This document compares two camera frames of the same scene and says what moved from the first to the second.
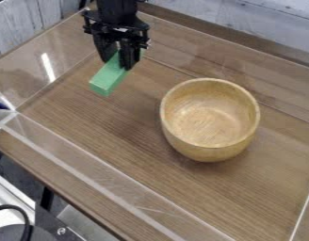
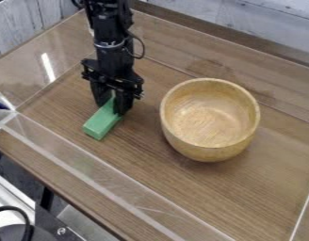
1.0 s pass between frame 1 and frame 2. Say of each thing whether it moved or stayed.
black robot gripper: moved
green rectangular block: moved
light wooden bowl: stayed
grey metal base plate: stayed
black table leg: stayed
